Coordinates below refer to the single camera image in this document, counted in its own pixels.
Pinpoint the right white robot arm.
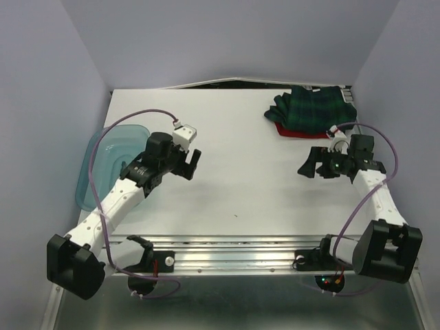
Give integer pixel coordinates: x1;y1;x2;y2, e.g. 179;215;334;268
298;132;423;283

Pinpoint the aluminium mounting rail frame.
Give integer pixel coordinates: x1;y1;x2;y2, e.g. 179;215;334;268
41;84;427;330

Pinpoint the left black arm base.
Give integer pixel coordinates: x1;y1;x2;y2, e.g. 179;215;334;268
117;235;175;300

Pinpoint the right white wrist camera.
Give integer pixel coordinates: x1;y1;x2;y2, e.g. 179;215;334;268
326;125;349;153

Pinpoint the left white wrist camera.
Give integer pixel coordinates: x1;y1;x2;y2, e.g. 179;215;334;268
172;122;197;153

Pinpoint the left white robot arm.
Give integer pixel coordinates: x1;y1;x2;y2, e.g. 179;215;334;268
46;125;201;300

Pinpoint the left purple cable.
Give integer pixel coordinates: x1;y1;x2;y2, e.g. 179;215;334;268
87;109;182;300

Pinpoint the blue transparent plastic bin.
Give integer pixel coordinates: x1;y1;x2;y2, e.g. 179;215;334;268
75;124;150;212

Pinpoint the green plaid skirt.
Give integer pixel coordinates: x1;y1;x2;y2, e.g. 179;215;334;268
264;85;358;135

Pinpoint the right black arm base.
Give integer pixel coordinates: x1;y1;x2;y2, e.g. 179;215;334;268
291;234;353;296

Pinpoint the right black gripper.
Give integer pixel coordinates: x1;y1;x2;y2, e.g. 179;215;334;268
296;146;353;178

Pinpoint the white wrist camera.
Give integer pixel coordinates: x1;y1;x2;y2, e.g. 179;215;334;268
326;125;349;153
172;122;197;153

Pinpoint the folded red skirt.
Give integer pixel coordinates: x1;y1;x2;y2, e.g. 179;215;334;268
275;122;329;140

